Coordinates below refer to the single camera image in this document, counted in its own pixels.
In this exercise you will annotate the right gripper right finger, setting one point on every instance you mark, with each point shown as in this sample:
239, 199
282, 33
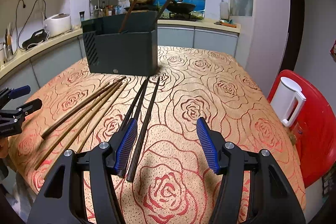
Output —
271, 197

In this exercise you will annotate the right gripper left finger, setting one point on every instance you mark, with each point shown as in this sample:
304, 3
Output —
61, 198

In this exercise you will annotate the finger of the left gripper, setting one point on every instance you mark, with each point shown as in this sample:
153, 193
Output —
8, 94
23, 110

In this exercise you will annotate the dark brown wooden chopstick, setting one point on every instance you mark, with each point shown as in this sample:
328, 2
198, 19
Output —
75, 109

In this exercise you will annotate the dark black chopstick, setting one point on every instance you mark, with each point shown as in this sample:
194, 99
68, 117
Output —
134, 161
135, 105

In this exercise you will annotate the operator left hand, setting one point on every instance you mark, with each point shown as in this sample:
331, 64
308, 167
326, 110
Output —
4, 147

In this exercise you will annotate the countertop utensil jar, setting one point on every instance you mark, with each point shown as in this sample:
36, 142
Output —
8, 43

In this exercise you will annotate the black handheld appliance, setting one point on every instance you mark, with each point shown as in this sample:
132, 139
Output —
36, 38

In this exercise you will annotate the red plastic chair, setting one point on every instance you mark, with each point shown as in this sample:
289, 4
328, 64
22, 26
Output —
316, 145

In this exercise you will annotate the white rice cooker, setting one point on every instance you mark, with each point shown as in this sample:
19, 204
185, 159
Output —
57, 24

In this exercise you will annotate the rose patterned tablecloth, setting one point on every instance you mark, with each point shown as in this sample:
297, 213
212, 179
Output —
173, 183

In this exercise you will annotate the white plastic pitcher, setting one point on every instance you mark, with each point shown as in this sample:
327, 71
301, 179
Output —
288, 101

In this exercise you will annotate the dark green utensil holder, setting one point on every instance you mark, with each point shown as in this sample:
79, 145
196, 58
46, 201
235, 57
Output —
134, 51

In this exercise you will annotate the brown chopstick in holder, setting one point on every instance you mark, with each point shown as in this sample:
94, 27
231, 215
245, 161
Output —
127, 15

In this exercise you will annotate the dark chopstick in holder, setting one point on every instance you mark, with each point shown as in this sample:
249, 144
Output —
162, 9

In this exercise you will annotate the black wok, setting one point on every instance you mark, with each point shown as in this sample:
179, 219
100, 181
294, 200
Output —
180, 8

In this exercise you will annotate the white plastic bottle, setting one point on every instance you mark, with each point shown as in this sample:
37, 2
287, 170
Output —
224, 10

